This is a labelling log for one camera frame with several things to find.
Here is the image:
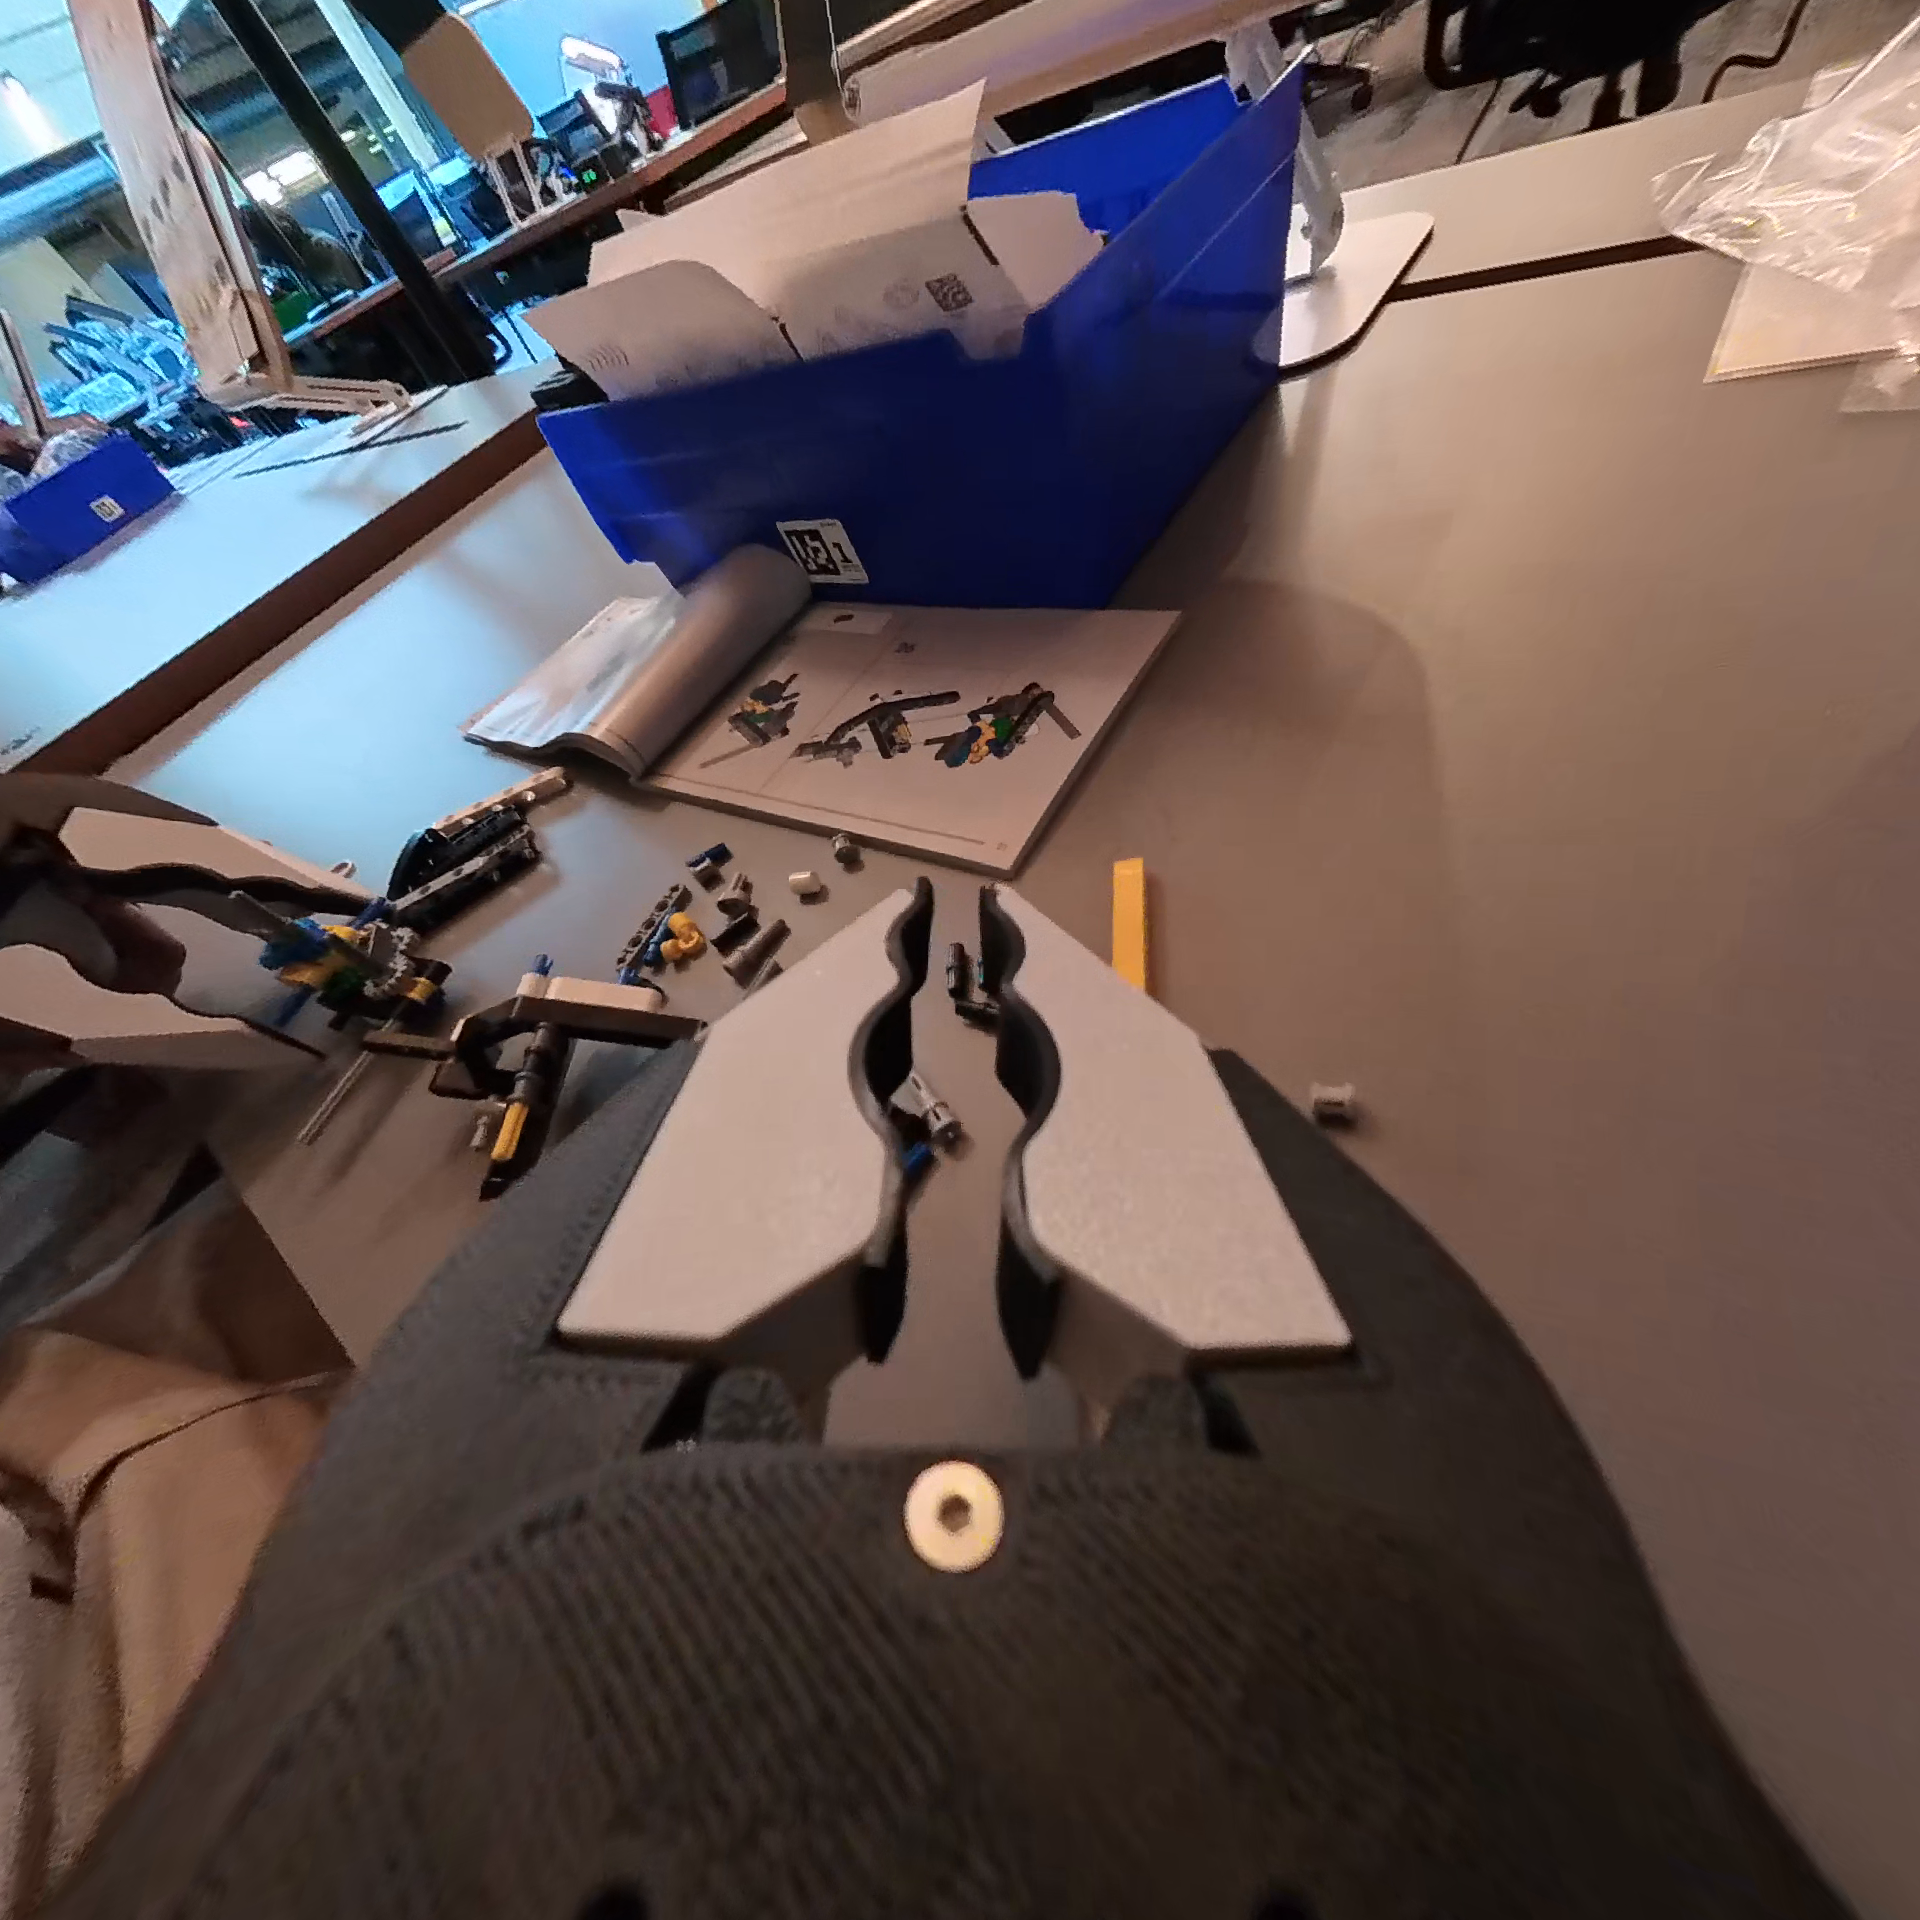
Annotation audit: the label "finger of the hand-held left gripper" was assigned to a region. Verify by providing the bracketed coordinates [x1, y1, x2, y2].
[59, 806, 379, 923]
[0, 937, 330, 1072]

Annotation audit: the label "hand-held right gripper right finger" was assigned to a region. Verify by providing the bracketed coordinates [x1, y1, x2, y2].
[978, 884, 1356, 1378]

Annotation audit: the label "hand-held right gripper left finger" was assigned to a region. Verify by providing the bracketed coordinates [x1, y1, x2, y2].
[551, 882, 938, 1369]

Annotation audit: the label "lego gear assembly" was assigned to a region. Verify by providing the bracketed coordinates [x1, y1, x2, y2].
[262, 897, 454, 1040]

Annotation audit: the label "grey and blue lego connector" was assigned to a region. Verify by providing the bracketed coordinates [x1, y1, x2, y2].
[892, 1065, 966, 1172]

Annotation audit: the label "black and grey lego subassembly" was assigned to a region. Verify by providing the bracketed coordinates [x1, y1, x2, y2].
[433, 968, 707, 1204]

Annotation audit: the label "thin white lego rod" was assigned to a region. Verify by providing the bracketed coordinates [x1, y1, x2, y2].
[298, 1035, 379, 1149]

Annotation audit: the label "pile of lego beams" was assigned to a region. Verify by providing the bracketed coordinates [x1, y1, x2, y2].
[386, 766, 579, 928]

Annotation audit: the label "lego instruction booklet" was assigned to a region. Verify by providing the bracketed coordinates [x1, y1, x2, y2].
[462, 545, 1187, 881]

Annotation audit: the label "small blue bin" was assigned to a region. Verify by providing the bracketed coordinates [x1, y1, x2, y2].
[0, 433, 175, 590]

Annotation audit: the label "person's tan trousers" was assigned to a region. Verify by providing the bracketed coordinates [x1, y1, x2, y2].
[0, 1184, 362, 1593]

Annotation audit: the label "blue plastic bin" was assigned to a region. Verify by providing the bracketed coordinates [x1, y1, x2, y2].
[533, 66, 1305, 614]

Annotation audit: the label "white cardboard box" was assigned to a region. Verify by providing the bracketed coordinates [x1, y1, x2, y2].
[521, 77, 1115, 409]

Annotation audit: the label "grey monitor stand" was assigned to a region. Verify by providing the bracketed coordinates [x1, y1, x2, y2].
[1219, 0, 1439, 378]

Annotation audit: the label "white paper sheet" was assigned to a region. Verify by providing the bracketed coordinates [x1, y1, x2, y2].
[1703, 257, 1920, 414]

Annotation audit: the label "crumpled clear plastic bag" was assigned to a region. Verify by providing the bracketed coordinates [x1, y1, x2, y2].
[1651, 36, 1920, 265]

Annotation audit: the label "wooden frame stand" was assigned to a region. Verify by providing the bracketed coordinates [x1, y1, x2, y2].
[66, 0, 413, 441]

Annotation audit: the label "black metal post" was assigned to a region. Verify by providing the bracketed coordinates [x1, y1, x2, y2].
[209, 0, 513, 384]

